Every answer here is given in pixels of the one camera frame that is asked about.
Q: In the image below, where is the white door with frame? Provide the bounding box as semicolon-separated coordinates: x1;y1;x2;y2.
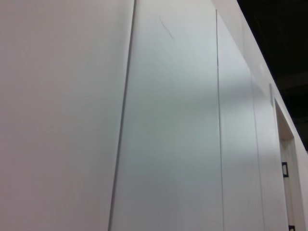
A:
269;83;304;231

